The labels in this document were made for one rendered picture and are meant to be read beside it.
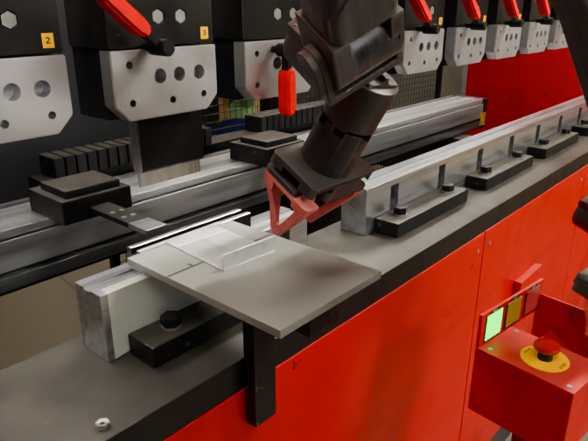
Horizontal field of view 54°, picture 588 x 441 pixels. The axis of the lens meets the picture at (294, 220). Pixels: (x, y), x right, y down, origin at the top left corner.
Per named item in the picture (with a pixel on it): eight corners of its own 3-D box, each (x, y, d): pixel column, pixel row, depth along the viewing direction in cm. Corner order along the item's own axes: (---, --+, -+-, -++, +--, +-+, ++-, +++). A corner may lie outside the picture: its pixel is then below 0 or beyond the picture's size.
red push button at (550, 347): (549, 373, 88) (554, 352, 87) (525, 360, 91) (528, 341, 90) (562, 362, 91) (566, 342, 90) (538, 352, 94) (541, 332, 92)
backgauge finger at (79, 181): (122, 253, 78) (117, 218, 77) (31, 210, 94) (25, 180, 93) (191, 228, 87) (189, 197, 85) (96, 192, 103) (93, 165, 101)
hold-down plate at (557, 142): (545, 159, 168) (546, 149, 167) (526, 156, 171) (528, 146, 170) (577, 141, 189) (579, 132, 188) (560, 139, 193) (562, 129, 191)
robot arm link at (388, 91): (373, 86, 50) (415, 85, 54) (329, 41, 54) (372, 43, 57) (339, 146, 55) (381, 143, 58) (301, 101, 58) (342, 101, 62)
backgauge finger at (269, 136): (324, 182, 109) (325, 156, 107) (229, 158, 125) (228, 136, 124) (360, 169, 118) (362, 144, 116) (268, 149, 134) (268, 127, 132)
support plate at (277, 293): (280, 339, 57) (280, 331, 57) (127, 264, 74) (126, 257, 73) (381, 278, 70) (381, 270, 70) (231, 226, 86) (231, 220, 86)
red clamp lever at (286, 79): (290, 117, 80) (290, 44, 77) (269, 114, 83) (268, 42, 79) (299, 115, 82) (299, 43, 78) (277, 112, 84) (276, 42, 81)
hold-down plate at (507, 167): (486, 191, 140) (487, 178, 139) (465, 186, 143) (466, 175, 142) (532, 166, 161) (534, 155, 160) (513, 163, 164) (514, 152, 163)
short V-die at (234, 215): (142, 273, 76) (140, 252, 75) (129, 267, 78) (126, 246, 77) (250, 230, 90) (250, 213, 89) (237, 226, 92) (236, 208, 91)
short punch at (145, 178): (143, 189, 74) (136, 114, 70) (135, 185, 75) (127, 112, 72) (204, 172, 81) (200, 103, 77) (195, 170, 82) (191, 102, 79)
